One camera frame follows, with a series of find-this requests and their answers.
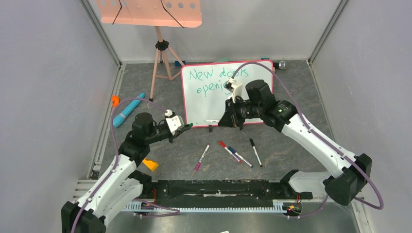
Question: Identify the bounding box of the large cyan toy marker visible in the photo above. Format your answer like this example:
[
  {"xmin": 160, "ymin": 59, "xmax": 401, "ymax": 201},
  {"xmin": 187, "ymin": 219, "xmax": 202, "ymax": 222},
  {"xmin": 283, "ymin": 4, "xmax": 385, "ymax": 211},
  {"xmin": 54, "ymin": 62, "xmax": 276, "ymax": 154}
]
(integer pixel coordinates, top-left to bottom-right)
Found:
[{"xmin": 112, "ymin": 93, "xmax": 145, "ymax": 128}]

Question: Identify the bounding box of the orange block at left rail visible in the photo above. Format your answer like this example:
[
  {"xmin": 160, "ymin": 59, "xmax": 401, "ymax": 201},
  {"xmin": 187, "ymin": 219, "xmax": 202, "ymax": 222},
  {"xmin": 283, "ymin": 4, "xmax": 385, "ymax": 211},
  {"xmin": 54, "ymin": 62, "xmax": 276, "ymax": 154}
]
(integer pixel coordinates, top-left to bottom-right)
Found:
[{"xmin": 111, "ymin": 95, "xmax": 120, "ymax": 107}]

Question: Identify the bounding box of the pink music stand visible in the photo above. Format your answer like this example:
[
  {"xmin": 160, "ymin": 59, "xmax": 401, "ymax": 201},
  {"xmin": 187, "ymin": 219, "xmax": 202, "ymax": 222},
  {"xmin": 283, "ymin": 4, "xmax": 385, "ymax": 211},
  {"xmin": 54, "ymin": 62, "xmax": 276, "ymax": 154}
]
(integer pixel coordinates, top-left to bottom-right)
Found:
[{"xmin": 97, "ymin": 0, "xmax": 202, "ymax": 101}]

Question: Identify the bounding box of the blue block behind stand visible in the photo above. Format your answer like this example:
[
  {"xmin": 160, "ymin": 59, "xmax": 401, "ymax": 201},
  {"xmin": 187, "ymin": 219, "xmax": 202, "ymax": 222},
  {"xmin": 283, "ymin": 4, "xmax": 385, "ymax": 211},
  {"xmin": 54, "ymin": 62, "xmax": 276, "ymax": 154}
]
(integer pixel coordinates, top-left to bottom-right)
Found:
[{"xmin": 174, "ymin": 60, "xmax": 186, "ymax": 67}]

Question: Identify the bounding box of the blue marker pen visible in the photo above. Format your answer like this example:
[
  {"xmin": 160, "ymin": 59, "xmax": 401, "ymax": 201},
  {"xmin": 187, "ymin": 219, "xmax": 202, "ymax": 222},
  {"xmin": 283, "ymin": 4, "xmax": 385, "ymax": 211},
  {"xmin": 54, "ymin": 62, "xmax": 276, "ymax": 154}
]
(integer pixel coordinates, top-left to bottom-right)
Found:
[{"xmin": 228, "ymin": 146, "xmax": 254, "ymax": 168}]

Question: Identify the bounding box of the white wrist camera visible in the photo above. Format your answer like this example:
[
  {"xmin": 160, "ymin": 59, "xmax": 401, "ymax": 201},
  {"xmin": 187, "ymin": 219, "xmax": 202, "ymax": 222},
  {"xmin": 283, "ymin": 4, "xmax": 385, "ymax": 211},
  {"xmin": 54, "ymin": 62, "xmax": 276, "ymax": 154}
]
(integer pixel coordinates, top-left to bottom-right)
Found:
[
  {"xmin": 165, "ymin": 109, "xmax": 185, "ymax": 135},
  {"xmin": 224, "ymin": 78, "xmax": 243, "ymax": 103}
]

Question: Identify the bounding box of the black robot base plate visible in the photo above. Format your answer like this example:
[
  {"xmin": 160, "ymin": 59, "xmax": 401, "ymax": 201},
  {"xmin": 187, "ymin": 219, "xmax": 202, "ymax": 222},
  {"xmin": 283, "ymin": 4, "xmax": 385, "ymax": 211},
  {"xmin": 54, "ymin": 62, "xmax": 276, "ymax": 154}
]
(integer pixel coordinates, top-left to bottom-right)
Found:
[{"xmin": 139, "ymin": 180, "xmax": 313, "ymax": 208}]

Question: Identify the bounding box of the purple marker pen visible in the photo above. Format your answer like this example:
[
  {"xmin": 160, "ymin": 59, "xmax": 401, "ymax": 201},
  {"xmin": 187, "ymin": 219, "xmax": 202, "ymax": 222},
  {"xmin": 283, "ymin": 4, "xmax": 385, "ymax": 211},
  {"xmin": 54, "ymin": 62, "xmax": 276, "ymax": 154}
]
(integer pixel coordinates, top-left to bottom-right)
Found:
[{"xmin": 194, "ymin": 144, "xmax": 210, "ymax": 171}]

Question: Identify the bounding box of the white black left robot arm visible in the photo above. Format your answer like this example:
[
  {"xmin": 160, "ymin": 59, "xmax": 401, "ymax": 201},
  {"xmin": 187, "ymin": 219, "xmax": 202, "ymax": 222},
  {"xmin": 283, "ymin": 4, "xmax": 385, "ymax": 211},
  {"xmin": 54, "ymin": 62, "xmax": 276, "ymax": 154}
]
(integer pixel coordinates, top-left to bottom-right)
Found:
[{"xmin": 61, "ymin": 110, "xmax": 192, "ymax": 233}]

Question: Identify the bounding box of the teal cylinder toy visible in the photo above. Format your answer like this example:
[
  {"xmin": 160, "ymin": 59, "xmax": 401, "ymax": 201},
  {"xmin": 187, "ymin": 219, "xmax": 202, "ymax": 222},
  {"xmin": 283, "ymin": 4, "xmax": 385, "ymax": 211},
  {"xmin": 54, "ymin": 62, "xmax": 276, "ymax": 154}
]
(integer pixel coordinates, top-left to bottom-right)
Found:
[{"xmin": 216, "ymin": 58, "xmax": 229, "ymax": 63}]

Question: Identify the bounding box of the pink framed whiteboard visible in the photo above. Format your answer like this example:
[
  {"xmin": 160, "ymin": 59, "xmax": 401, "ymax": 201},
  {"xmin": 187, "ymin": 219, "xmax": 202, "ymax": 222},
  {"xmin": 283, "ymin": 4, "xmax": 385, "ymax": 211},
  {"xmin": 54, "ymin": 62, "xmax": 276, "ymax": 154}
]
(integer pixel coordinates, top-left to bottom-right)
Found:
[{"xmin": 181, "ymin": 62, "xmax": 274, "ymax": 128}]

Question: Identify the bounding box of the red marker pen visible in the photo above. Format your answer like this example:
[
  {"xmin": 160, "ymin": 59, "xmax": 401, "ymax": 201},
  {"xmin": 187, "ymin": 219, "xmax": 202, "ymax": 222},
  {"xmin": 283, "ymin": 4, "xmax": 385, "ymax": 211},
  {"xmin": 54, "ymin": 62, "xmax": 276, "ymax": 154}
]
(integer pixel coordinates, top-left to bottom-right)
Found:
[{"xmin": 218, "ymin": 141, "xmax": 241, "ymax": 163}]

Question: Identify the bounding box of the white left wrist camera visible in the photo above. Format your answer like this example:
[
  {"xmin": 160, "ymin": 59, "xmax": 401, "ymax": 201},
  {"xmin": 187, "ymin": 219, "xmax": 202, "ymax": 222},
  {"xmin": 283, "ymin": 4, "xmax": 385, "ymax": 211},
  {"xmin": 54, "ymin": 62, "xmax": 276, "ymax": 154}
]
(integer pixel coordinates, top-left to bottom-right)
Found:
[{"xmin": 165, "ymin": 109, "xmax": 185, "ymax": 135}]

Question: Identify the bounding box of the black marker pen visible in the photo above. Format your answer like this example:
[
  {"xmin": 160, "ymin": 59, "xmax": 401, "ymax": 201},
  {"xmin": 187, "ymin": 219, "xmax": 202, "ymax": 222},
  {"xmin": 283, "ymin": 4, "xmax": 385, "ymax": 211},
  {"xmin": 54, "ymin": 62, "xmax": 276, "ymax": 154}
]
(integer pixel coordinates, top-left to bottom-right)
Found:
[{"xmin": 249, "ymin": 138, "xmax": 263, "ymax": 167}]

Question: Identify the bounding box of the black flashlight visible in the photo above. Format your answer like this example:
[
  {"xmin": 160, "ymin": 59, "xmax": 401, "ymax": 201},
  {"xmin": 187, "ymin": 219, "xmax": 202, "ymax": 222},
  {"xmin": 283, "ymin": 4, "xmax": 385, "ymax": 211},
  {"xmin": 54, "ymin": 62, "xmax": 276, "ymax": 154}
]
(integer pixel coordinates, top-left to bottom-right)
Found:
[{"xmin": 273, "ymin": 61, "xmax": 286, "ymax": 70}]

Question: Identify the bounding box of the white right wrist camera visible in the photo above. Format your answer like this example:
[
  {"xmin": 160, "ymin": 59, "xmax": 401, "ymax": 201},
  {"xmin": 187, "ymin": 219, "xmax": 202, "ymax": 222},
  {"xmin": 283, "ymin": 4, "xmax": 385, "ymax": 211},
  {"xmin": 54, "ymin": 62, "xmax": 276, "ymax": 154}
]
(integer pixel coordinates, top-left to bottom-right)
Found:
[{"xmin": 224, "ymin": 78, "xmax": 243, "ymax": 103}]

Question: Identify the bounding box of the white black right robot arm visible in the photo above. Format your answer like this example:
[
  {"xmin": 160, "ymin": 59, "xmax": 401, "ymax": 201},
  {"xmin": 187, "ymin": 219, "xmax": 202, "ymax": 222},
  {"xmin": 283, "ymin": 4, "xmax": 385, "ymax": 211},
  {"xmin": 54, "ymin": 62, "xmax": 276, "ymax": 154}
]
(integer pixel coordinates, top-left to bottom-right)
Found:
[{"xmin": 218, "ymin": 79, "xmax": 372, "ymax": 205}]

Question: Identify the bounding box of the yellow orange stepped block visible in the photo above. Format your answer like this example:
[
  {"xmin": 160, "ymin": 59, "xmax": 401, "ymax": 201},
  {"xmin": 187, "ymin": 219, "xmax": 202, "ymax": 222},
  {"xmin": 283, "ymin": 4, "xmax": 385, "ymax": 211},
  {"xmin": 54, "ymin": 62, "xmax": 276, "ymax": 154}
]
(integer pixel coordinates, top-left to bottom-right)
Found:
[{"xmin": 142, "ymin": 159, "xmax": 159, "ymax": 171}]

